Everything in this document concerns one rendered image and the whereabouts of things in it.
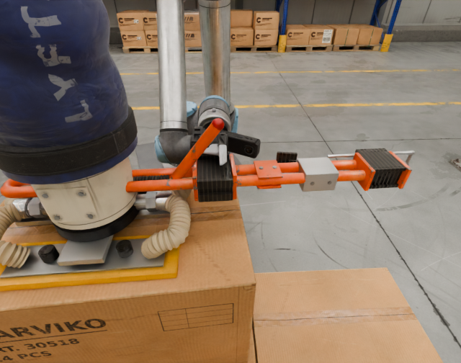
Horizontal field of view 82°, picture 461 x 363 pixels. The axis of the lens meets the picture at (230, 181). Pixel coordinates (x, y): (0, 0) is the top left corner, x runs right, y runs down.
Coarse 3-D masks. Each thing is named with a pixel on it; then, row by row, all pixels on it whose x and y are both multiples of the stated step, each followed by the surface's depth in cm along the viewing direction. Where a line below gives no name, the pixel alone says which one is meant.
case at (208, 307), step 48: (192, 192) 71; (48, 240) 58; (192, 240) 58; (240, 240) 58; (48, 288) 49; (96, 288) 49; (144, 288) 49; (192, 288) 49; (240, 288) 50; (0, 336) 51; (48, 336) 53; (96, 336) 55; (144, 336) 57; (192, 336) 60; (240, 336) 62
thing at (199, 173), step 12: (204, 156) 57; (216, 156) 57; (228, 156) 57; (204, 168) 54; (216, 168) 54; (228, 168) 54; (192, 180) 50; (204, 180) 50; (216, 180) 50; (228, 180) 50; (204, 192) 52; (216, 192) 52; (228, 192) 52
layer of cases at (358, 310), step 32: (256, 288) 106; (288, 288) 106; (320, 288) 106; (352, 288) 106; (384, 288) 106; (256, 320) 96; (288, 320) 96; (320, 320) 96; (352, 320) 96; (384, 320) 96; (416, 320) 96; (256, 352) 88; (288, 352) 88; (320, 352) 88; (352, 352) 88; (384, 352) 88; (416, 352) 88
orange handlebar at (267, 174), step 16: (272, 160) 57; (352, 160) 58; (240, 176) 53; (256, 176) 53; (272, 176) 52; (288, 176) 53; (304, 176) 54; (352, 176) 54; (16, 192) 50; (32, 192) 50
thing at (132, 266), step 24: (120, 240) 55; (144, 240) 55; (0, 264) 51; (24, 264) 50; (48, 264) 50; (96, 264) 50; (120, 264) 50; (144, 264) 50; (168, 264) 51; (0, 288) 48; (24, 288) 48
